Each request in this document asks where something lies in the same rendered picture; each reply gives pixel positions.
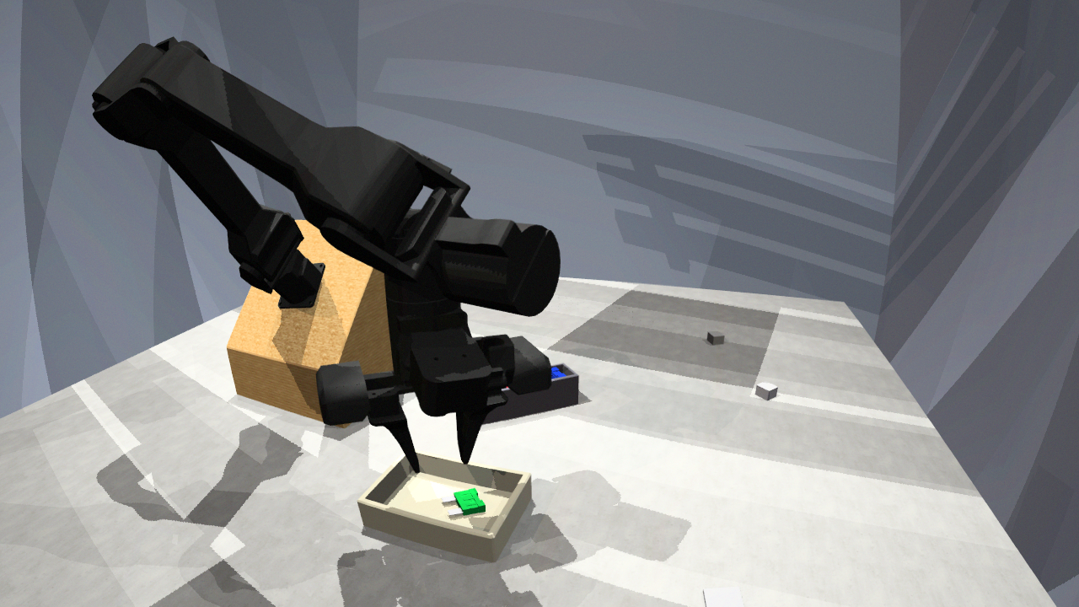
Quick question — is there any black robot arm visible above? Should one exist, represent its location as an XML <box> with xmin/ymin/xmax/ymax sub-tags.
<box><xmin>92</xmin><ymin>37</ymin><xmax>561</xmax><ymax>417</ymax></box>

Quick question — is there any green blade fuse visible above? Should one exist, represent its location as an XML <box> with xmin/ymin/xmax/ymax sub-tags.
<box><xmin>441</xmin><ymin>488</ymin><xmax>486</xmax><ymax>516</ymax></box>

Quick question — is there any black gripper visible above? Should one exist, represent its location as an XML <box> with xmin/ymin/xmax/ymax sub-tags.
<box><xmin>316</xmin><ymin>296</ymin><xmax>552</xmax><ymax>473</ymax></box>

